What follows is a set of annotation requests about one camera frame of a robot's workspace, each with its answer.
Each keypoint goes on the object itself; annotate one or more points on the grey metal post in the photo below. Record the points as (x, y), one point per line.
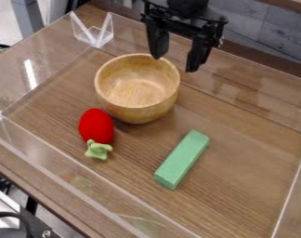
(29, 16)

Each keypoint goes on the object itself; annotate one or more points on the wooden bowl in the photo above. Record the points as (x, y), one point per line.
(137, 87)

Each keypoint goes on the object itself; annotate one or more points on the green rectangular block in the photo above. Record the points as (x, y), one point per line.
(182, 158)

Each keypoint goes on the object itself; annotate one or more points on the black table leg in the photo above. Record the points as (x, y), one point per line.
(32, 206)

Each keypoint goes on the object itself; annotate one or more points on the clear acrylic tray enclosure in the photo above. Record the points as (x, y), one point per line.
(241, 192)

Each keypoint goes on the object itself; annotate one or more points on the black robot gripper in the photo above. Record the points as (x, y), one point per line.
(192, 19)

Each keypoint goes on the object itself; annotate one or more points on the red plush strawberry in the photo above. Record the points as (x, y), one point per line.
(97, 131)

